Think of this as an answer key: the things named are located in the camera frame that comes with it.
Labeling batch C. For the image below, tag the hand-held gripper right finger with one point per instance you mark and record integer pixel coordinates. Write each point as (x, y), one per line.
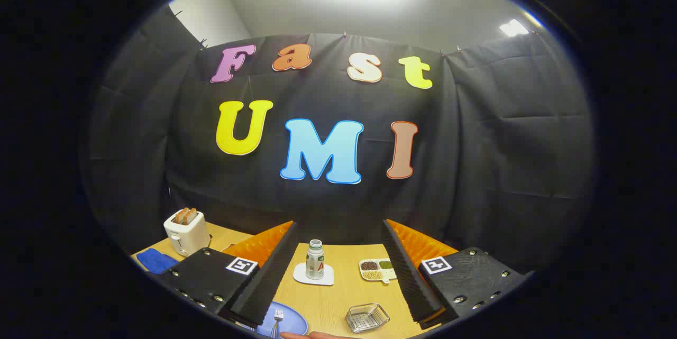
(410, 281)

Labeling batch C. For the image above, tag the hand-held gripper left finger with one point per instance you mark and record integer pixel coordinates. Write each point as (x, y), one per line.
(270, 281)

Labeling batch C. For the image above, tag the white divided bean dish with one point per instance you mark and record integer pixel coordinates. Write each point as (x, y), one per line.
(373, 274)

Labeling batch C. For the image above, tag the white green drink bottle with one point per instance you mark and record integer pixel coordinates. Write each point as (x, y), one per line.
(315, 265)

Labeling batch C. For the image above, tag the blue round plate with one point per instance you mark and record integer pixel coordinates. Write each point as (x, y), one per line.
(293, 323)

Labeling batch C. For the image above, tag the white coaster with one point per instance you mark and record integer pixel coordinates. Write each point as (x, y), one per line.
(328, 278)

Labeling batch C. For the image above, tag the white toaster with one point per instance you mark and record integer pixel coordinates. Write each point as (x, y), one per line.
(185, 237)

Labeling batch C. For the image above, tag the toast slice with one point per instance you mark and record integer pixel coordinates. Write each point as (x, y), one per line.
(180, 216)
(191, 214)

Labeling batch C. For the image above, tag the blue folded cloth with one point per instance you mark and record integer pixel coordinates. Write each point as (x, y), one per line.
(156, 262)

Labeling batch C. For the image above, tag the small ceiling light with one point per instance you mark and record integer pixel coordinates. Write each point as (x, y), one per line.
(513, 28)

